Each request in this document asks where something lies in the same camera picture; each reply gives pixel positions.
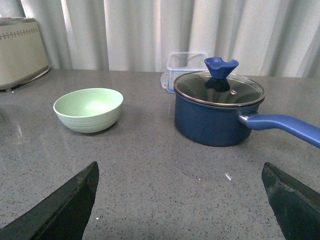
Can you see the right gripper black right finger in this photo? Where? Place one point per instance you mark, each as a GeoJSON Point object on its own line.
{"type": "Point", "coordinates": [295, 205]}

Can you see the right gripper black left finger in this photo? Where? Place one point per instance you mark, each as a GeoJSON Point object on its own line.
{"type": "Point", "coordinates": [63, 215]}

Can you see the green bowl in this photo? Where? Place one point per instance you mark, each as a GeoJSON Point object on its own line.
{"type": "Point", "coordinates": [89, 110]}

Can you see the blue saucepan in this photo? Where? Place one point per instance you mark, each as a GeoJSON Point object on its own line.
{"type": "Point", "coordinates": [228, 126]}

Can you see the glass lid with blue knob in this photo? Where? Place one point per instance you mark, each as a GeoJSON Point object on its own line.
{"type": "Point", "coordinates": [218, 86]}

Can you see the cream toaster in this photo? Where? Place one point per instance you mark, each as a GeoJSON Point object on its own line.
{"type": "Point", "coordinates": [22, 53]}

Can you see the white curtain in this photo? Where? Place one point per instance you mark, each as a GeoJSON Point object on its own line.
{"type": "Point", "coordinates": [278, 38]}

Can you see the clear plastic container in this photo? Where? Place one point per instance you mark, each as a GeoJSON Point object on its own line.
{"type": "Point", "coordinates": [179, 63]}

